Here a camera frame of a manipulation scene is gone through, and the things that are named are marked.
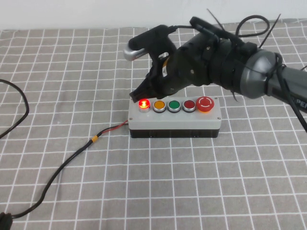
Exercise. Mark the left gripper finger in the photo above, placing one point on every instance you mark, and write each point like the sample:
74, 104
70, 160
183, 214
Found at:
5, 215
5, 225

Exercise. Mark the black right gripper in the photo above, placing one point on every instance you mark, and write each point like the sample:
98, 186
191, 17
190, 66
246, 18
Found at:
184, 69

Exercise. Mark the illuminated red button switch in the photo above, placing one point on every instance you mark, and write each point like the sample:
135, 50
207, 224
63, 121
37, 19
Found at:
144, 103

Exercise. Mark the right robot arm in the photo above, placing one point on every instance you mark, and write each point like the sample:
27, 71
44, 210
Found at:
259, 72

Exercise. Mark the yellow push button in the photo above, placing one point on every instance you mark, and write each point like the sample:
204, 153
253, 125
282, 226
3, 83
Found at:
159, 105

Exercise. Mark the green push button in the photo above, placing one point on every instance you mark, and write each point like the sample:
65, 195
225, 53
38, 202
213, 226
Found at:
174, 105

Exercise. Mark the grey button control box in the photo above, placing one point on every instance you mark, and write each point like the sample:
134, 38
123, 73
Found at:
172, 122

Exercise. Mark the dark red push button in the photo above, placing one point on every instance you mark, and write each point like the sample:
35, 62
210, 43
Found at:
189, 105

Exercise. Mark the red emergency stop button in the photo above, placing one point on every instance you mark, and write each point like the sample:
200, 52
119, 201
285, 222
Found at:
205, 103

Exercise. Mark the grey white-checked tablecloth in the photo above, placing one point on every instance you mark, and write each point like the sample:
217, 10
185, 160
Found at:
168, 179

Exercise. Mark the black zip tie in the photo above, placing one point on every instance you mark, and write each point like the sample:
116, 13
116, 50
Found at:
216, 20
273, 26

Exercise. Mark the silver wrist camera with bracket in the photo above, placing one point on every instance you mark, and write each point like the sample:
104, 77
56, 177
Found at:
153, 38

